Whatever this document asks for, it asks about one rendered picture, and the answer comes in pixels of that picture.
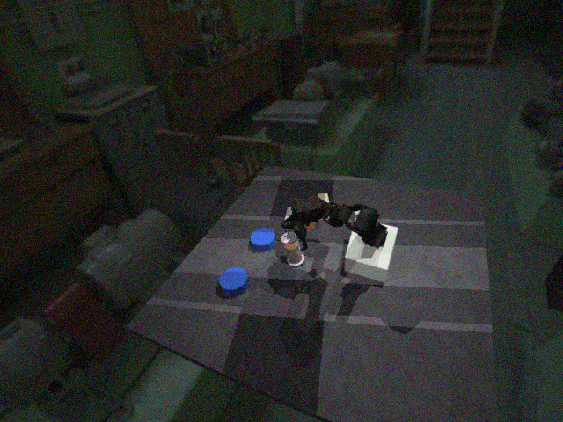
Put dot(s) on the blue cylinder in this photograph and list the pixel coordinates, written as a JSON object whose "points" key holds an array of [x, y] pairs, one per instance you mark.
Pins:
{"points": [[263, 240], [234, 281]]}

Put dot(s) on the french press coffee maker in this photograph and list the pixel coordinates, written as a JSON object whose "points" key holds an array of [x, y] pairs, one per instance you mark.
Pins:
{"points": [[292, 248]]}

